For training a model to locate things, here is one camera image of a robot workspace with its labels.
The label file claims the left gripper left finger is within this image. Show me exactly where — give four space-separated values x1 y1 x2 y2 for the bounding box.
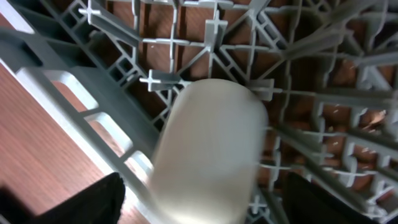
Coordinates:
30 172 126 224

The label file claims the white cup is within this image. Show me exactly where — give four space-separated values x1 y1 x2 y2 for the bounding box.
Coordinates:
148 79 268 224

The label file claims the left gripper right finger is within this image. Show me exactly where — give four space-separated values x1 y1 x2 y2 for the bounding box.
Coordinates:
282 172 377 224

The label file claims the grey dishwasher rack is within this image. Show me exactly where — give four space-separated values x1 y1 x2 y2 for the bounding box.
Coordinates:
1 1 397 223

